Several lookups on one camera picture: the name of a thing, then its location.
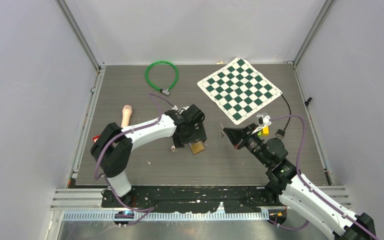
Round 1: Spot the brass padlock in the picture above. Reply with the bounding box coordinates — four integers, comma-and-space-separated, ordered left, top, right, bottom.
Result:
189, 141, 205, 155

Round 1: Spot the silver padlock key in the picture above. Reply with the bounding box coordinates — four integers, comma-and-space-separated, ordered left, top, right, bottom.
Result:
220, 123, 225, 138

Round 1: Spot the green white chessboard mat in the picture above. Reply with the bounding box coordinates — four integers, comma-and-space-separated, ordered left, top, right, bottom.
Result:
197, 57, 283, 125

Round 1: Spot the red white toy calculator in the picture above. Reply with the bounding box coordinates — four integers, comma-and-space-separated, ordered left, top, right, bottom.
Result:
92, 135, 100, 143

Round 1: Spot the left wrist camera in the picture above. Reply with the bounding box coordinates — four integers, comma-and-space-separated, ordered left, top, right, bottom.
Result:
172, 105, 190, 113

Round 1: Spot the beige toy microphone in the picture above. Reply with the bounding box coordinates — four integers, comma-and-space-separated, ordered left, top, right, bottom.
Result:
120, 105, 133, 128

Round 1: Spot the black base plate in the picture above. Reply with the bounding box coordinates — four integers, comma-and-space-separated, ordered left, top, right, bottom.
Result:
101, 185, 288, 218

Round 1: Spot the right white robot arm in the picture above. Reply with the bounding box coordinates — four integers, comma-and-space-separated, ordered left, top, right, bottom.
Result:
223, 123, 378, 240

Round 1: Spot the green cable bike lock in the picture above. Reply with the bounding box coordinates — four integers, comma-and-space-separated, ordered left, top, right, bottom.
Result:
144, 60, 179, 96

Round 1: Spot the yellow block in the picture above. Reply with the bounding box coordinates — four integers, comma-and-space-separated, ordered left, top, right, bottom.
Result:
261, 126, 270, 136

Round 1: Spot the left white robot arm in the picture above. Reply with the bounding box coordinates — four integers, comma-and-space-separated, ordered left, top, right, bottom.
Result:
90, 104, 207, 207

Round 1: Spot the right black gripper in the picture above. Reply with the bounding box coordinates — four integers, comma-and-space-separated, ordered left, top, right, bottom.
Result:
223, 123, 271, 167

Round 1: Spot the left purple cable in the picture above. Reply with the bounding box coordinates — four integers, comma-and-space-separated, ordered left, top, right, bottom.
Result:
94, 93, 180, 226

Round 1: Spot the black wall knob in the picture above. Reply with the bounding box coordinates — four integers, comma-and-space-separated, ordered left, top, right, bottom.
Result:
304, 97, 313, 107

